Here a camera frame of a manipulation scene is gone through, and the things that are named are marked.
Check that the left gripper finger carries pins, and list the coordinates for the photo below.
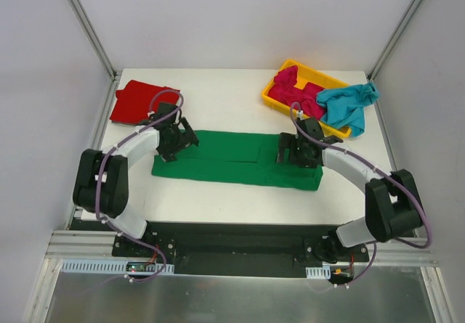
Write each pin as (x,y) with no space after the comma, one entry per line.
(188,136)
(169,156)

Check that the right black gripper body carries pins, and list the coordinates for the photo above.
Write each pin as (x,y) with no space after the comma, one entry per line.
(288,151)

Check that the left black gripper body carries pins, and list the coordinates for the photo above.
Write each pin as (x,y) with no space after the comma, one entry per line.
(180,143)

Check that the green t shirt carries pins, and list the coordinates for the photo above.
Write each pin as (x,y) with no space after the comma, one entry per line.
(237,158)

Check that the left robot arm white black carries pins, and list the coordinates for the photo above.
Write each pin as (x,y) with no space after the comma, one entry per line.
(102,181)

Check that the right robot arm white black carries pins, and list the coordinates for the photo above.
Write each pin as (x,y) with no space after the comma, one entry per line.
(377,225)

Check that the magenta t shirt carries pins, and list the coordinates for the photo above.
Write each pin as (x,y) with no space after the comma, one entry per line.
(285,91)

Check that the folded red t shirt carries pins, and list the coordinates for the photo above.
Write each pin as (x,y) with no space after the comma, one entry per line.
(133,102)

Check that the teal t shirt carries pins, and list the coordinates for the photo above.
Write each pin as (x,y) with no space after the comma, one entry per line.
(344,107)

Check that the yellow plastic bin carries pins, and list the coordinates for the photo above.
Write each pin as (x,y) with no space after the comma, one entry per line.
(305,74)

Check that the right aluminium side rail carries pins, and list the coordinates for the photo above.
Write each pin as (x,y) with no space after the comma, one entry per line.
(379,151)

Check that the aluminium side rail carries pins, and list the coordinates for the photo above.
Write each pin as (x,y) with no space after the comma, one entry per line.
(379,151)
(103,117)

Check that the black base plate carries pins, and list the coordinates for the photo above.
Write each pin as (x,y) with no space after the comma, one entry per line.
(242,250)

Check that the left aluminium side rail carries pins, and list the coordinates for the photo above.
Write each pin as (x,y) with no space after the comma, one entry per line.
(103,117)

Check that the right white cable duct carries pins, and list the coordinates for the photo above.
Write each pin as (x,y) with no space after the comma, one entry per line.
(326,272)

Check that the white cable duct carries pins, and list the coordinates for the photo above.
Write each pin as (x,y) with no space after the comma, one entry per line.
(115,267)
(326,272)

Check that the left white cable duct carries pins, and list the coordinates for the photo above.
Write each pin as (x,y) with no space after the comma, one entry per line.
(115,267)

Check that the front aluminium rail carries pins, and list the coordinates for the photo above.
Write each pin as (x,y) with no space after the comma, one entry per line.
(67,244)

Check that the left aluminium frame post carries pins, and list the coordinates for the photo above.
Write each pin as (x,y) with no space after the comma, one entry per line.
(93,38)

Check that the aluminium frame post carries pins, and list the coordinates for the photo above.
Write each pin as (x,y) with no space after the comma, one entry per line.
(93,38)
(400,28)

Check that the right aluminium frame post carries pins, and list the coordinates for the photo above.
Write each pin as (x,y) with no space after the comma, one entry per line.
(400,28)

